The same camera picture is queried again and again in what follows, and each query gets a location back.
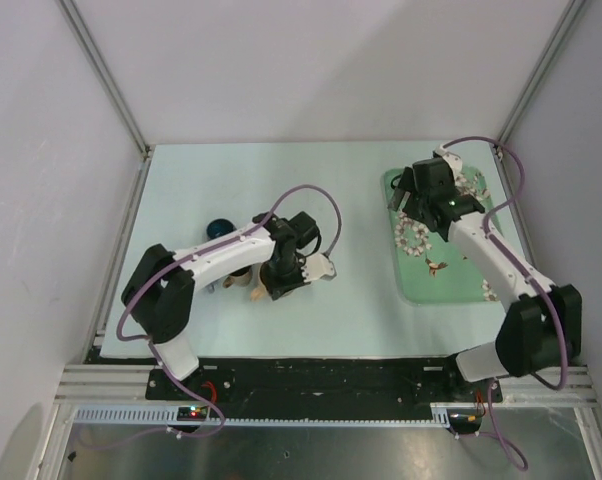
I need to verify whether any small circuit board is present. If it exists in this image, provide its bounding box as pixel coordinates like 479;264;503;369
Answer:
177;406;209;421

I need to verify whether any tan ceramic teapot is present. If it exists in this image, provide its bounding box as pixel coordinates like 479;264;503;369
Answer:
250;263;292;302

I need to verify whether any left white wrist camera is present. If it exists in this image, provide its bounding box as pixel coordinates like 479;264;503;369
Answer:
301;253;337;283

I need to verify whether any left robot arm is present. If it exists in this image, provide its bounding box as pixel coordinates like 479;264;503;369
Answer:
121;212;336;399

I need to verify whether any left aluminium frame post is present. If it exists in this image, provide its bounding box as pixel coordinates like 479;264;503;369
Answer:
56;0;151;161

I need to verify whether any green floral tray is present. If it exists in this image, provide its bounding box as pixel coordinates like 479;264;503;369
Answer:
379;166;522;305

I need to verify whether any blue mug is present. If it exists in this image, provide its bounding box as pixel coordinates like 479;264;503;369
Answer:
205;218;236;240

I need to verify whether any grey cable duct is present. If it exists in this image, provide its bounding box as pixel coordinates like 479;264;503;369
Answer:
74;404;450;428

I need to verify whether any aluminium frame post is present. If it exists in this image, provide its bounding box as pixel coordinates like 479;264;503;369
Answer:
56;0;151;161
497;0;591;143

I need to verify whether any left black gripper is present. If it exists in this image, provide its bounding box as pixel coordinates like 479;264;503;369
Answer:
262;253;310;299

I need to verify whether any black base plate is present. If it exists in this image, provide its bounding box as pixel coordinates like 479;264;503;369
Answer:
145;357;503;421

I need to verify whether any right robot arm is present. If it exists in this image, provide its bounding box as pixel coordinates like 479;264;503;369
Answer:
388;156;582;401

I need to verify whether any right aluminium frame post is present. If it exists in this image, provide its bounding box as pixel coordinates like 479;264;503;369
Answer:
497;0;591;143

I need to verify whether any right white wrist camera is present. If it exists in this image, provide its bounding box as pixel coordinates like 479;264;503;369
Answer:
433;144;463;177

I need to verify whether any brown striped cup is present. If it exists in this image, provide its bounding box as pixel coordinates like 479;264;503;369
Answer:
222;266;252;288

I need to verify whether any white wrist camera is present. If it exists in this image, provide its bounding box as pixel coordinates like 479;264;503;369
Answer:
433;144;463;177
301;253;337;283

